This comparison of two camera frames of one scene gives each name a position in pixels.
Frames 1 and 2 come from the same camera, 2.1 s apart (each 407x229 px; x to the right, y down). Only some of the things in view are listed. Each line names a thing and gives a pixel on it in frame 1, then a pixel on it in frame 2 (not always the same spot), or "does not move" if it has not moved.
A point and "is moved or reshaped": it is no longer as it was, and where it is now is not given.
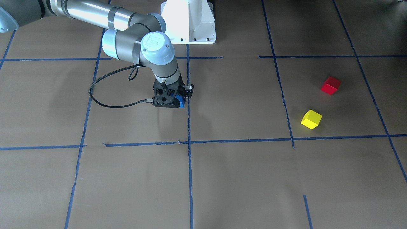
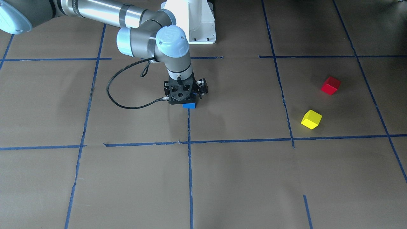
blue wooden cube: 182,100 is moved or reshaped
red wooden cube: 330,85 does not move
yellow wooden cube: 311,119 does not move
